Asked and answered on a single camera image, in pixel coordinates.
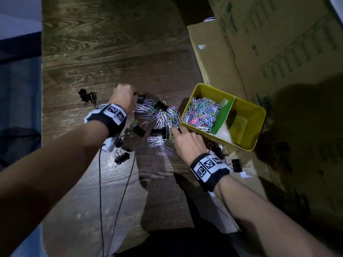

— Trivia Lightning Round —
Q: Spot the single black binder clip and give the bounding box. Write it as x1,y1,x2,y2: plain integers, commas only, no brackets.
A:
231,158,250,173

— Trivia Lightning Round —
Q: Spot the white furniture with black base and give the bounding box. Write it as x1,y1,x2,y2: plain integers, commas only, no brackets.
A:
0,0,42,65

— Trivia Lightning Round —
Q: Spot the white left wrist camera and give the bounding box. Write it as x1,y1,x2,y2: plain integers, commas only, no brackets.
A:
102,135,120,153

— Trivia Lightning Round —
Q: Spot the yellow divided bin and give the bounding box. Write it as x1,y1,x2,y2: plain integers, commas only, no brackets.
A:
181,82,267,152

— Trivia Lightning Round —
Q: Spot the person's black clothing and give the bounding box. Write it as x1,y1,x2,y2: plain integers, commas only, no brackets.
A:
114,227,242,257

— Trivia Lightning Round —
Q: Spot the black left wristband with markers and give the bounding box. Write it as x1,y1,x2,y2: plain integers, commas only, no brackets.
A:
84,103,128,138

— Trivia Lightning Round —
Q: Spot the person's right hand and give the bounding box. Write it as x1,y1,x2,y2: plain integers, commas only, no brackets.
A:
170,124,208,167

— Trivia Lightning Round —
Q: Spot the person's right forearm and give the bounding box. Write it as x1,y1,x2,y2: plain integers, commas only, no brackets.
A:
214,175,335,257

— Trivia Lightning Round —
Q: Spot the large printed cardboard box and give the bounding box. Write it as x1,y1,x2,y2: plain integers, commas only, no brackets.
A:
187,0,343,231

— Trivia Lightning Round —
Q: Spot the person's left forearm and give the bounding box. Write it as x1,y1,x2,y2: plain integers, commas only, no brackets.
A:
0,120,110,257

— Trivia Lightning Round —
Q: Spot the black wristband with markers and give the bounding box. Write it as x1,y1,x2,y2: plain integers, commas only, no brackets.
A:
84,103,128,138
190,153,231,192

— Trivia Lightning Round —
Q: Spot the white paper sheet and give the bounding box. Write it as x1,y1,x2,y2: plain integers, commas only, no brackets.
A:
328,0,343,16

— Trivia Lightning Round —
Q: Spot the group of black binder clips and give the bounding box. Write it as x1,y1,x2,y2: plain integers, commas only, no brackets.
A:
114,100,225,166

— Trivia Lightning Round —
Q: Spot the black right wristband with markers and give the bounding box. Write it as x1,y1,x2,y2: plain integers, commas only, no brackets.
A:
190,153,231,192

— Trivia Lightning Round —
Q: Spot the green divider card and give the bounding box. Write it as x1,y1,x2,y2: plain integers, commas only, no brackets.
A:
211,97,235,136

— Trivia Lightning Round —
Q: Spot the person's left hand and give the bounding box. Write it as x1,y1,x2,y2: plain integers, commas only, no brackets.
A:
108,84,139,115

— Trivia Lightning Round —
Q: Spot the black left camera cable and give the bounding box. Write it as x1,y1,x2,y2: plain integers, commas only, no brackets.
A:
98,147,136,257

